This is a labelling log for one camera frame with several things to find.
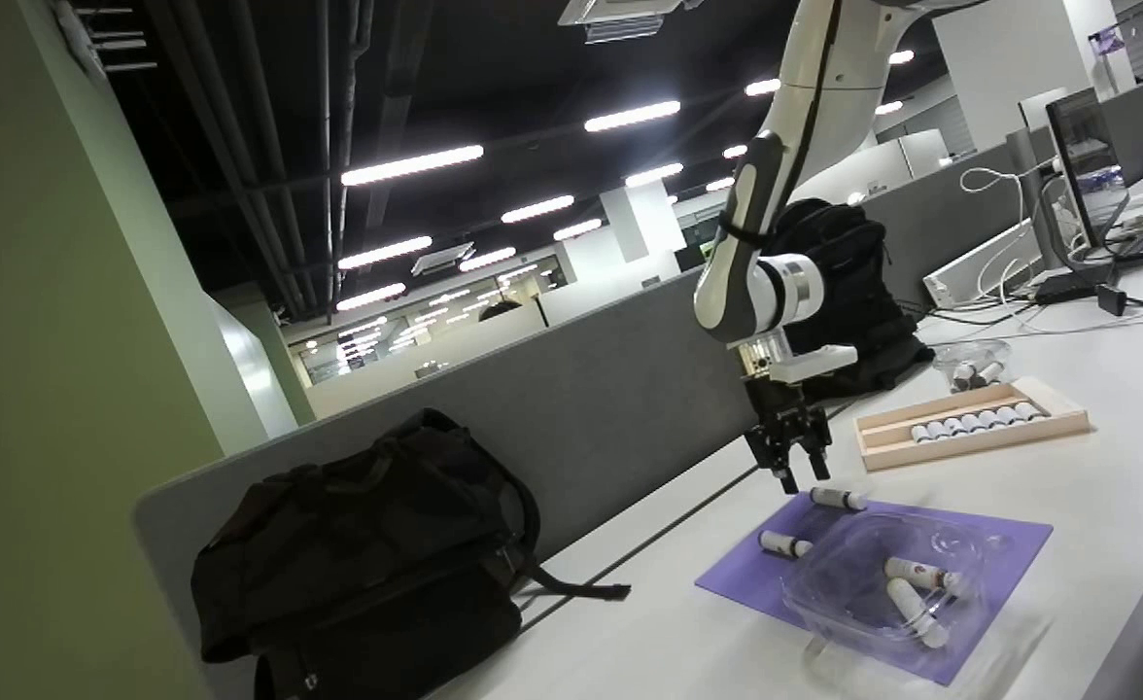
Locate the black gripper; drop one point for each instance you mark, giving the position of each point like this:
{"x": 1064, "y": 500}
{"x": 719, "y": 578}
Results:
{"x": 783, "y": 416}

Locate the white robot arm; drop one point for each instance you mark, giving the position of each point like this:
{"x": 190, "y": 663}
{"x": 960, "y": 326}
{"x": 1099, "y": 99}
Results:
{"x": 794, "y": 284}

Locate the wooden bottle tray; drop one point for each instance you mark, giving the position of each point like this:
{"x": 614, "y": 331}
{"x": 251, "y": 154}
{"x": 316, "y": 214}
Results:
{"x": 968, "y": 420}

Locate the white bottle on mat edge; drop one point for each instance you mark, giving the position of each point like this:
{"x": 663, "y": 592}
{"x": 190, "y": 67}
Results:
{"x": 837, "y": 500}

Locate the purple mat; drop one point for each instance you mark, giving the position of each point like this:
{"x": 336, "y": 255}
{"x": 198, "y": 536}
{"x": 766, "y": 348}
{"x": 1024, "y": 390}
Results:
{"x": 757, "y": 578}

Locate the black backpack far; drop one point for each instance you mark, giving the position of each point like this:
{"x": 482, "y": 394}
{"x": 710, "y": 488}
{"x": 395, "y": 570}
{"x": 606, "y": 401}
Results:
{"x": 857, "y": 302}

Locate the white bottle in container upper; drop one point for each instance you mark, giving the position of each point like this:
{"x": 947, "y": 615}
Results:
{"x": 928, "y": 578}

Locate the white bottle in container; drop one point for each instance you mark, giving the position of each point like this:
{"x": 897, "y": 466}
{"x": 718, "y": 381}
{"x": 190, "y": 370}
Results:
{"x": 915, "y": 615}
{"x": 928, "y": 578}

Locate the white bottle in container lower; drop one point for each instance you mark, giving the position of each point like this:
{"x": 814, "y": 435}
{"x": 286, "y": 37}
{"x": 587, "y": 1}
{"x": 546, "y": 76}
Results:
{"x": 915, "y": 615}

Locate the clear plastic container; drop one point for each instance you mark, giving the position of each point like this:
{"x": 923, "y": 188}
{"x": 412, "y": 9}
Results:
{"x": 840, "y": 583}

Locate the grey desk partition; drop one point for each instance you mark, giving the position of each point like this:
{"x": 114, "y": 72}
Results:
{"x": 587, "y": 414}

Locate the clear plastic bowl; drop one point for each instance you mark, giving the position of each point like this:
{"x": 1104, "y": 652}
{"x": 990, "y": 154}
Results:
{"x": 978, "y": 364}

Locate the white power strip box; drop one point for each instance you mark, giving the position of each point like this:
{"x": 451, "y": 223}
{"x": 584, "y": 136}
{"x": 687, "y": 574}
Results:
{"x": 986, "y": 271}

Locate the large black backpack near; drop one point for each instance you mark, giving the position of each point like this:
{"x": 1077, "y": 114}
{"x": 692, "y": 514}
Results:
{"x": 373, "y": 578}

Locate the computer monitor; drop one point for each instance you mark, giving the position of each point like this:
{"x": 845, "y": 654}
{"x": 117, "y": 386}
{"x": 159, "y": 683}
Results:
{"x": 1091, "y": 162}

